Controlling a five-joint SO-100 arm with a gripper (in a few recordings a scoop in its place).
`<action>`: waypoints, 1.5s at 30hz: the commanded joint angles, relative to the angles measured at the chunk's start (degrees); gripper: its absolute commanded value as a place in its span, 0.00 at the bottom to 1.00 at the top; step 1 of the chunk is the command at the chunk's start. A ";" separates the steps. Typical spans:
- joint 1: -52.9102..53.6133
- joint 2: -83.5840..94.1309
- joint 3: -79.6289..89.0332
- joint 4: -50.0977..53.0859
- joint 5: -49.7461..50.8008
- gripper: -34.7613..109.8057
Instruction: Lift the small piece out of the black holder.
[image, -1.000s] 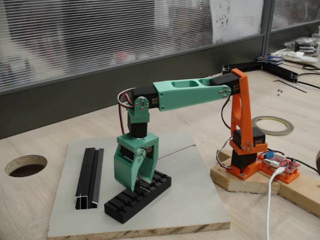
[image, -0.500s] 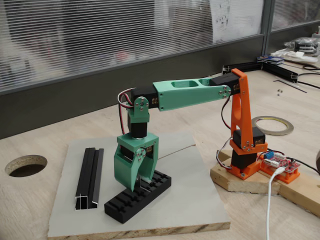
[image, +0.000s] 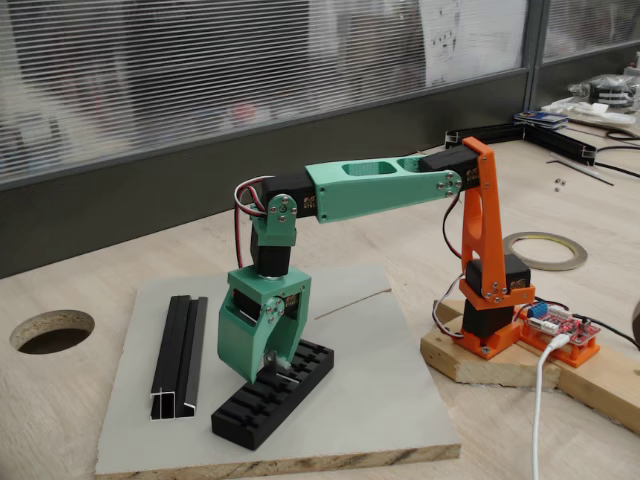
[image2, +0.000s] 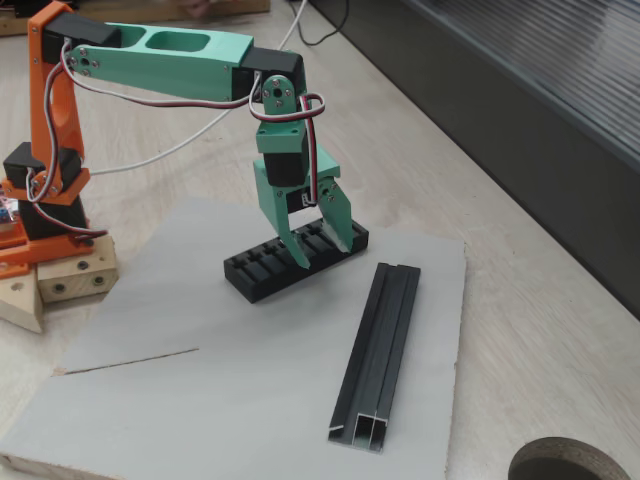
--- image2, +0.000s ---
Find grey board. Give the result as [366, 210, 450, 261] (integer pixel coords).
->
[0, 195, 467, 480]

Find white cable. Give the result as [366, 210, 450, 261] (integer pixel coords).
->
[89, 0, 310, 176]

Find black aluminium profile rail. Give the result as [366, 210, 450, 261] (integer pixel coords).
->
[327, 262, 422, 454]

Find striped wrist servo wire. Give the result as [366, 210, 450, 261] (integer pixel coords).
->
[248, 92, 327, 207]

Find wide grey window blinds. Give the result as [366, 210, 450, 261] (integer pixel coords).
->
[414, 0, 640, 169]

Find wooden base block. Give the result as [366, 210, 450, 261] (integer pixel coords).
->
[37, 234, 120, 304]

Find red controller board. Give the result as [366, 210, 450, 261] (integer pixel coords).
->
[0, 182, 24, 226]

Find striped forearm servo wire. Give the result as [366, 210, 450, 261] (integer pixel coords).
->
[72, 74, 264, 121]

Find black slotted plastic block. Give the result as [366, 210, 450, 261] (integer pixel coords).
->
[223, 219, 370, 305]

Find long wooden plank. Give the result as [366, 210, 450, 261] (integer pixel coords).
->
[0, 0, 272, 39]

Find thin black cable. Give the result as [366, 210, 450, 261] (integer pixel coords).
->
[297, 0, 350, 47]

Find striped base servo wire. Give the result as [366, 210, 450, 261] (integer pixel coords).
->
[27, 39, 109, 240]

